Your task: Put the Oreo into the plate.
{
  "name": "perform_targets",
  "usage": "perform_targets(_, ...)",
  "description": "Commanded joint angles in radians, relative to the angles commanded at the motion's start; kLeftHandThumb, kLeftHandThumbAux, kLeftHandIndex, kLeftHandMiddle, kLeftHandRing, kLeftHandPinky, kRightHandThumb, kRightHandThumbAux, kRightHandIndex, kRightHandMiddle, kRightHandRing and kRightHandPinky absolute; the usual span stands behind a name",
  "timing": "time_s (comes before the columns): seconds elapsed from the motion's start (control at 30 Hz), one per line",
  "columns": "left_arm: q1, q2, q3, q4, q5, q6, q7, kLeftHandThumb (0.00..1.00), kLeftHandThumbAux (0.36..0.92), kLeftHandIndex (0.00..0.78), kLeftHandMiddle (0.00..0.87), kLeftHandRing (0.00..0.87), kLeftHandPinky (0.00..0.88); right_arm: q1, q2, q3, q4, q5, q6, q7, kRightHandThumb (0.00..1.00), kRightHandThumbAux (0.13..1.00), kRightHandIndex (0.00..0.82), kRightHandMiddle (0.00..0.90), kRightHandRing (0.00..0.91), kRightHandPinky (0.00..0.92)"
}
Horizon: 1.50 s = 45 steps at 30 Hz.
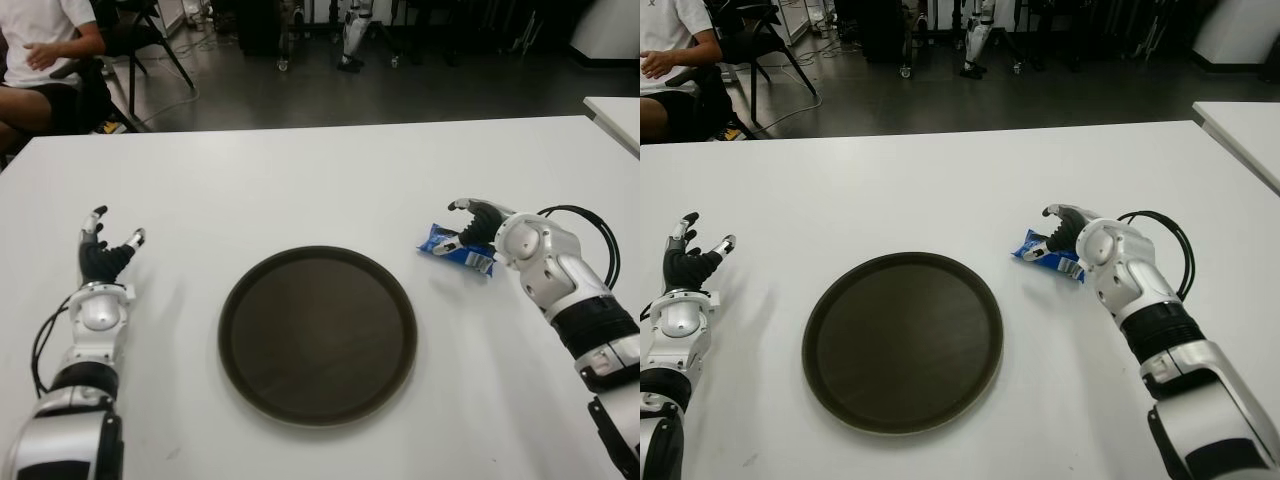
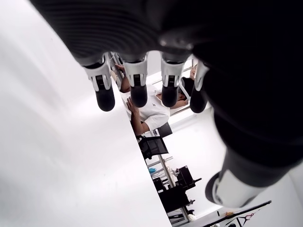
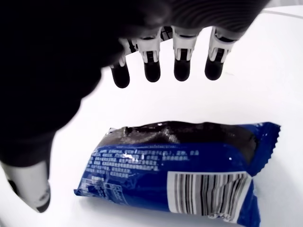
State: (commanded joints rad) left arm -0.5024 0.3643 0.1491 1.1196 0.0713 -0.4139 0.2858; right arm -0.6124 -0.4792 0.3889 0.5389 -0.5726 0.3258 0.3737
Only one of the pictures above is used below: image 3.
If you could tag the blue Oreo cookie package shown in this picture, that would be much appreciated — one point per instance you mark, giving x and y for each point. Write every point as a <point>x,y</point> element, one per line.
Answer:
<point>154,177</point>

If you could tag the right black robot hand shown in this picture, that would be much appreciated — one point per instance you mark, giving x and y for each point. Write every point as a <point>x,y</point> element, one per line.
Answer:
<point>47,59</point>

